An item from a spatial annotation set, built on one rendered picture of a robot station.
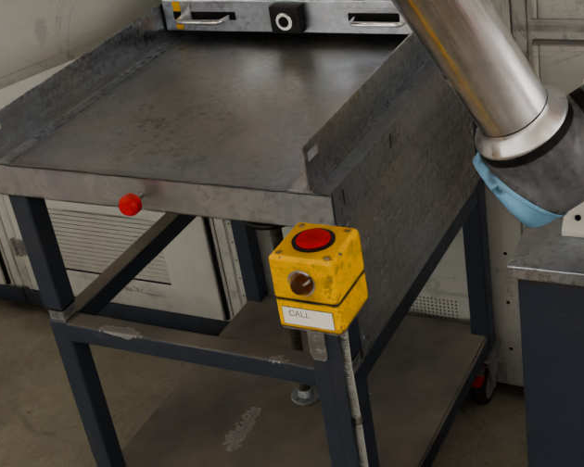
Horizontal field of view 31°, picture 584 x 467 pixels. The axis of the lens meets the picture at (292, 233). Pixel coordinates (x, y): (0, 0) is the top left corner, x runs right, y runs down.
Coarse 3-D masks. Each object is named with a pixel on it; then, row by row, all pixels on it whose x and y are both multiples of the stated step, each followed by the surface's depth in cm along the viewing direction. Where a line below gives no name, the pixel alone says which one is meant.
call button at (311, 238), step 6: (300, 234) 119; (306, 234) 119; (312, 234) 119; (318, 234) 119; (324, 234) 119; (300, 240) 118; (306, 240) 118; (312, 240) 118; (318, 240) 118; (324, 240) 118; (300, 246) 118; (306, 246) 118; (312, 246) 117; (318, 246) 117
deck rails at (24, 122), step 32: (128, 32) 193; (160, 32) 202; (96, 64) 186; (128, 64) 194; (384, 64) 158; (416, 64) 170; (32, 96) 172; (64, 96) 179; (96, 96) 182; (352, 96) 149; (384, 96) 160; (0, 128) 166; (32, 128) 173; (320, 128) 141; (352, 128) 150; (0, 160) 165; (320, 160) 142
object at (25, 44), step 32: (0, 0) 194; (32, 0) 198; (64, 0) 203; (96, 0) 207; (128, 0) 212; (160, 0) 217; (0, 32) 196; (32, 32) 200; (64, 32) 205; (96, 32) 209; (0, 64) 198; (32, 64) 202
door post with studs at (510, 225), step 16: (496, 0) 188; (512, 224) 210; (512, 240) 212; (512, 288) 218; (512, 304) 220; (512, 320) 222; (512, 336) 224; (512, 352) 227; (512, 368) 229; (512, 384) 231
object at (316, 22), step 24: (168, 0) 199; (192, 0) 197; (216, 0) 195; (240, 0) 192; (264, 0) 190; (288, 0) 188; (312, 0) 186; (336, 0) 184; (360, 0) 182; (384, 0) 180; (168, 24) 202; (240, 24) 195; (264, 24) 193; (312, 24) 188; (336, 24) 186
